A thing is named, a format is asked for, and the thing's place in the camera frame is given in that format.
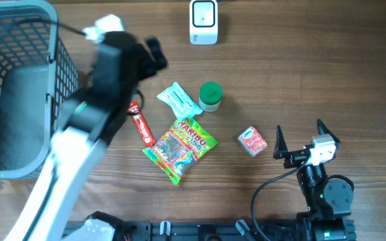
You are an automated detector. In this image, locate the white barcode scanner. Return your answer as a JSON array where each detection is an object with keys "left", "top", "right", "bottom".
[{"left": 189, "top": 0, "right": 218, "bottom": 45}]

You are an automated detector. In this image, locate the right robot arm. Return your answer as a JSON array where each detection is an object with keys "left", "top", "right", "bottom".
[{"left": 273, "top": 119, "right": 357, "bottom": 241}]

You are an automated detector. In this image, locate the Haribo gummy worms bag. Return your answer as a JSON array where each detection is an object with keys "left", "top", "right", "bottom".
[{"left": 143, "top": 118, "right": 217, "bottom": 185}]

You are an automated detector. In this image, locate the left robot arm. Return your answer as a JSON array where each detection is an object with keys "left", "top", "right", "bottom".
[{"left": 6, "top": 31, "right": 168, "bottom": 240}]

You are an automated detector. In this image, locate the grey plastic mesh basket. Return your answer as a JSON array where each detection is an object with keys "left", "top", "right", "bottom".
[{"left": 0, "top": 1, "right": 78, "bottom": 179}]

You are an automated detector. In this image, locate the light teal tissue pack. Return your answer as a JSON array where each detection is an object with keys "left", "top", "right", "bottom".
[{"left": 157, "top": 82, "right": 203, "bottom": 121}]

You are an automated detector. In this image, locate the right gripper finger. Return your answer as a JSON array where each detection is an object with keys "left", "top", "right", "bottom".
[
  {"left": 273, "top": 125, "right": 289, "bottom": 159},
  {"left": 317, "top": 118, "right": 340, "bottom": 146}
]

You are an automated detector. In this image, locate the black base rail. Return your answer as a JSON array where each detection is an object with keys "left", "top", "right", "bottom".
[{"left": 107, "top": 219, "right": 357, "bottom": 241}]

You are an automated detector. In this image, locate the left black cable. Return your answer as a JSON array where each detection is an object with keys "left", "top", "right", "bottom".
[{"left": 15, "top": 16, "right": 88, "bottom": 37}]

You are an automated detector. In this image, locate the red snack stick packet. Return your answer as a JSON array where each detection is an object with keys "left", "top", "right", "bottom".
[{"left": 128, "top": 100, "right": 155, "bottom": 147}]

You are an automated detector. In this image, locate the green lid plastic jar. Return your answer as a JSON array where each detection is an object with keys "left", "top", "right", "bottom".
[{"left": 199, "top": 82, "right": 222, "bottom": 112}]

